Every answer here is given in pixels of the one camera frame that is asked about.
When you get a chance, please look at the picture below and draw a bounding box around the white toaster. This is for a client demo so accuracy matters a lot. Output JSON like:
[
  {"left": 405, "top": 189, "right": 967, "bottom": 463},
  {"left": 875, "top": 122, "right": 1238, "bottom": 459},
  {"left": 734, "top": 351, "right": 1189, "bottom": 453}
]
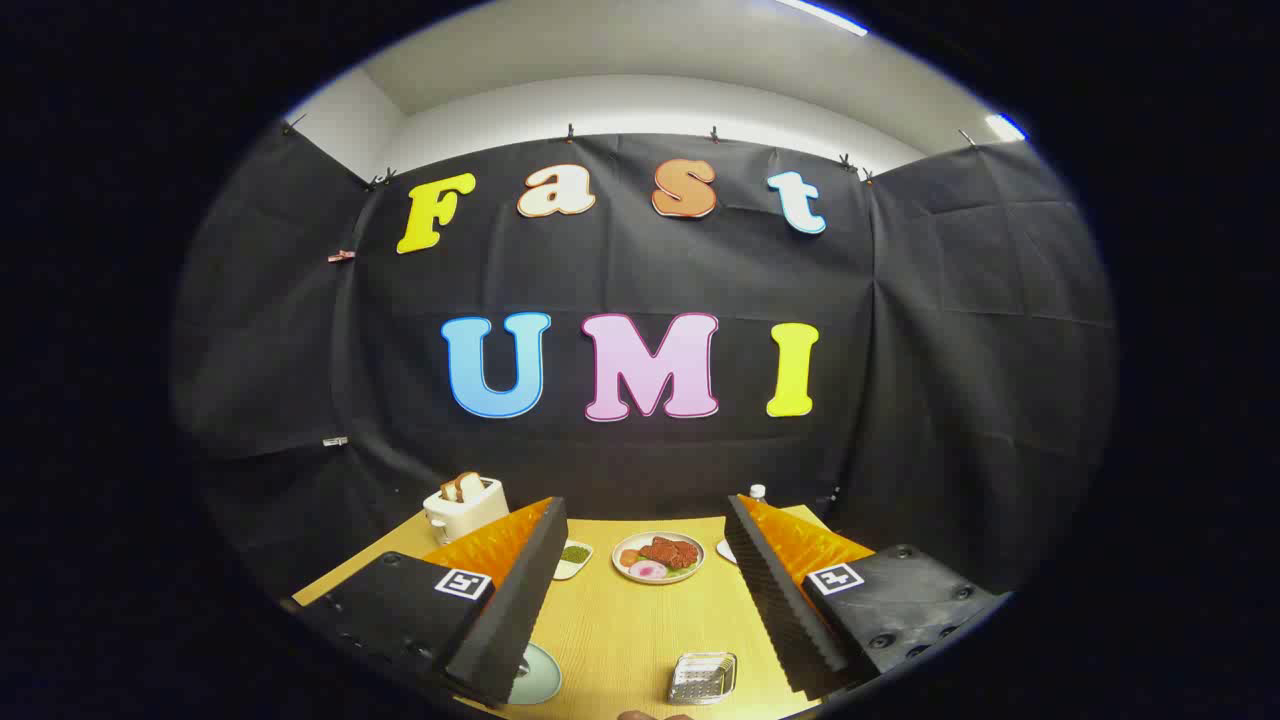
[{"left": 423, "top": 478, "right": 509, "bottom": 546}]

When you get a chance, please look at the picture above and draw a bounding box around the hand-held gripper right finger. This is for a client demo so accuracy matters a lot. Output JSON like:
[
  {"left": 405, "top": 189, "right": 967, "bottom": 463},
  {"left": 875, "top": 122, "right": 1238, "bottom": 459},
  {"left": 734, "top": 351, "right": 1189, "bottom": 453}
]
[{"left": 724, "top": 494, "right": 1006, "bottom": 701}]

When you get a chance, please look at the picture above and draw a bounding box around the light green plate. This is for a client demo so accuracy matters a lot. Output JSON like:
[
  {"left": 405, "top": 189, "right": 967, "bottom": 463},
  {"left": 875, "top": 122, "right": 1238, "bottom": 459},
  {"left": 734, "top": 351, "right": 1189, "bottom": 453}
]
[{"left": 508, "top": 643, "right": 563, "bottom": 706}]

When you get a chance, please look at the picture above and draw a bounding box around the perforated steel tray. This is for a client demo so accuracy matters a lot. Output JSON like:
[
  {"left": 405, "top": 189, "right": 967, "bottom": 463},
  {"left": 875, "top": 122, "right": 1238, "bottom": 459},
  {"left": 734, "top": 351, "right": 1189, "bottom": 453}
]
[{"left": 667, "top": 652, "right": 738, "bottom": 706}]

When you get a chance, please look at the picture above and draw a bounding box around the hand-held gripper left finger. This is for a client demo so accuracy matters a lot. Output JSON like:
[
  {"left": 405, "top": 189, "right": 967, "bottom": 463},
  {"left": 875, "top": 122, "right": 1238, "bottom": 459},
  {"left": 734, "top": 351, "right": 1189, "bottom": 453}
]
[{"left": 295, "top": 497, "right": 569, "bottom": 709}]

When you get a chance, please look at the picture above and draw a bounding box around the long ceiling light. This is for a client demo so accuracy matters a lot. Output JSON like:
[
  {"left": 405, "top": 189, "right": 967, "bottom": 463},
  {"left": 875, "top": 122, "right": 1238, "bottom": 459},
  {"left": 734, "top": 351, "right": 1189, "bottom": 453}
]
[{"left": 780, "top": 0, "right": 868, "bottom": 37}]

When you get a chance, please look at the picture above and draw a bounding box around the white plate with meat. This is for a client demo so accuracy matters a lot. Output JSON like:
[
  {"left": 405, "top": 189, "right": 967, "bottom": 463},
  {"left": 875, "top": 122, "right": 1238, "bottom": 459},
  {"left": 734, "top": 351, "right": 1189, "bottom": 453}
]
[{"left": 612, "top": 532, "right": 706, "bottom": 585}]

